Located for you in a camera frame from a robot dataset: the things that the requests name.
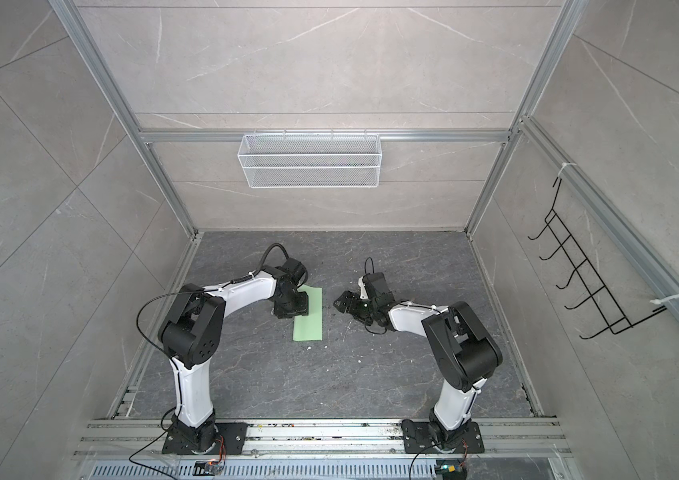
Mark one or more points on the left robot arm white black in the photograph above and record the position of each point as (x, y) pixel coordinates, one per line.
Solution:
(191, 334)

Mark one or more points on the small circuit board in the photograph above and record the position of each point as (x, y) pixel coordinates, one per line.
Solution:
(208, 468)
(451, 470)

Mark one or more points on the white wire mesh basket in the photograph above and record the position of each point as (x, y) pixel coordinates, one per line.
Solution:
(316, 160)

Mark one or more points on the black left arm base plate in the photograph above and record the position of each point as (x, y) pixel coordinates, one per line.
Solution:
(207, 439)

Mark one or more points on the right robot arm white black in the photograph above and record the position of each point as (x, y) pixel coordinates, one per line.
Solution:
(464, 351)

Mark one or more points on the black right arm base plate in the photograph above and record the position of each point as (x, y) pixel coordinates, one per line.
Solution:
(429, 437)

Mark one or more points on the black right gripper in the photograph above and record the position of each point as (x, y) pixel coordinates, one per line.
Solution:
(347, 296)

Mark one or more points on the right small circuit board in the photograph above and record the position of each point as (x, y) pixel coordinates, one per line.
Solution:
(451, 470)

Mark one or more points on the left small circuit board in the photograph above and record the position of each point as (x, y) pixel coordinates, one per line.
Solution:
(208, 468)

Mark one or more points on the light green paper sheet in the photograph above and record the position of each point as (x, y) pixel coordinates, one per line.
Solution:
(308, 327)

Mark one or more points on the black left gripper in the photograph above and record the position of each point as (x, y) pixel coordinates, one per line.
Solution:
(283, 313)

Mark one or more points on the black wire hook rack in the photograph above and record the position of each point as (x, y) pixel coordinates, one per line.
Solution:
(613, 319)

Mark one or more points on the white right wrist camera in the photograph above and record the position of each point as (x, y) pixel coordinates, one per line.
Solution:
(363, 290)

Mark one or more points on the aluminium frame rail front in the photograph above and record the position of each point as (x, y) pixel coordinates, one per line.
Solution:
(328, 438)

